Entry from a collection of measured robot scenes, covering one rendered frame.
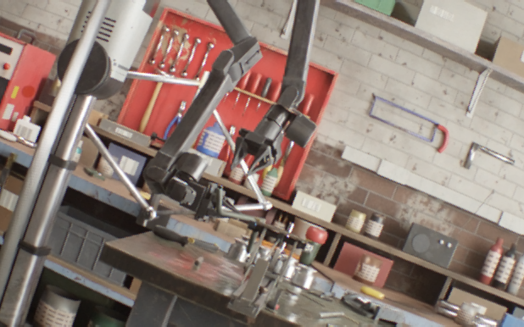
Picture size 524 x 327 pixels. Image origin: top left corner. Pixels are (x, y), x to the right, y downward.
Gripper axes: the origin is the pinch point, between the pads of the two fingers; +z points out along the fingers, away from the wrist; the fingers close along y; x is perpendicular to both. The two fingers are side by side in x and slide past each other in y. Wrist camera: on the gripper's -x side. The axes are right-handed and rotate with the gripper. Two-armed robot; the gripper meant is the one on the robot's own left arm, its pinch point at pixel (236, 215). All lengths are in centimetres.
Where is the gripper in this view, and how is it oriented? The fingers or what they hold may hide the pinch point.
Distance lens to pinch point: 257.2
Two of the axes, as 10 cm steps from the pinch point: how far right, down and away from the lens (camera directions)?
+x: 3.6, 1.3, 9.2
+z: 8.5, 3.6, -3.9
